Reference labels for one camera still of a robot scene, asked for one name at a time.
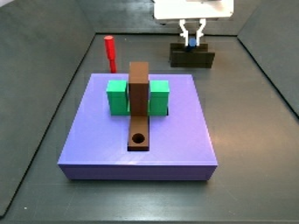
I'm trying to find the brown L-shaped block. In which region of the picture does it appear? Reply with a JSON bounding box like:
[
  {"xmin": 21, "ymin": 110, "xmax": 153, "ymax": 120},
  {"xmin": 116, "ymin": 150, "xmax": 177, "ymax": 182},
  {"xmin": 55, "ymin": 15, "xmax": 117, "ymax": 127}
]
[{"xmin": 126, "ymin": 62, "xmax": 149, "ymax": 151}]

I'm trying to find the green left block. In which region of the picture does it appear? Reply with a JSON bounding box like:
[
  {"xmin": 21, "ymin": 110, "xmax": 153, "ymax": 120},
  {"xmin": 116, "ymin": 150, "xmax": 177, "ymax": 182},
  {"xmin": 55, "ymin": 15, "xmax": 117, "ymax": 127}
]
[{"xmin": 106, "ymin": 80, "xmax": 128, "ymax": 116}]

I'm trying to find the red peg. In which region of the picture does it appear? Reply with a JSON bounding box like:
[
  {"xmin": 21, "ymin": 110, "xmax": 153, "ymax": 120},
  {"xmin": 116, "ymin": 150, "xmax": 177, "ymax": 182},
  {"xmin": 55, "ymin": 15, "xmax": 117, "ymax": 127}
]
[{"xmin": 104, "ymin": 35, "xmax": 117, "ymax": 74}]

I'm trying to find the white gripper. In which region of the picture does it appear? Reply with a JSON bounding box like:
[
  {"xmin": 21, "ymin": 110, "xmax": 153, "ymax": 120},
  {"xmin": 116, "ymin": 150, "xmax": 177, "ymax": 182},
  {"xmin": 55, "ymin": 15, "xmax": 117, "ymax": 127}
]
[{"xmin": 153, "ymin": 0, "xmax": 233, "ymax": 46}]

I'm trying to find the green block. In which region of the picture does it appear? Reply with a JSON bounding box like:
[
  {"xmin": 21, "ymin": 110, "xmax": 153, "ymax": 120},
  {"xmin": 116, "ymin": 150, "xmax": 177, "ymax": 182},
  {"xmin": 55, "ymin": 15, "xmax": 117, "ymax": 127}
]
[
  {"xmin": 106, "ymin": 80, "xmax": 128, "ymax": 116},
  {"xmin": 149, "ymin": 80, "xmax": 169, "ymax": 116}
]

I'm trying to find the blue peg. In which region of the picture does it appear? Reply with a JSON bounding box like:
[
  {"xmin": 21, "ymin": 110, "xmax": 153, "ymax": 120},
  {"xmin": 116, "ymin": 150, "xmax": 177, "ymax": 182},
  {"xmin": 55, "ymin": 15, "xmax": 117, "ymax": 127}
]
[{"xmin": 185, "ymin": 38, "xmax": 196, "ymax": 52}]

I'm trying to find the green right block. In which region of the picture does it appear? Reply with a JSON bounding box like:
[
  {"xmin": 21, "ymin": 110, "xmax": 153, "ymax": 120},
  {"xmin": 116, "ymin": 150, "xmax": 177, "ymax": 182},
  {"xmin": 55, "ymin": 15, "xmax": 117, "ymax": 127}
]
[{"xmin": 149, "ymin": 80, "xmax": 169, "ymax": 116}]

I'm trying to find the purple base block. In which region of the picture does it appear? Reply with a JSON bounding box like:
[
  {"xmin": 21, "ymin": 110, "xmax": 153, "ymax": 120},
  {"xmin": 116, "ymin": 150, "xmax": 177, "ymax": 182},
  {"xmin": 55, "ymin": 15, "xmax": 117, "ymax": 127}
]
[{"xmin": 57, "ymin": 73, "xmax": 217, "ymax": 180}]

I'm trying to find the black angle fixture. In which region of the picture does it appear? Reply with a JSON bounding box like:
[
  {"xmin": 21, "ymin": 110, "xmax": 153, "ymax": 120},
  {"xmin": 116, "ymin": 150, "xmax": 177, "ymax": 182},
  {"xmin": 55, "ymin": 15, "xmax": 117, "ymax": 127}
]
[{"xmin": 169, "ymin": 43, "xmax": 214, "ymax": 68}]

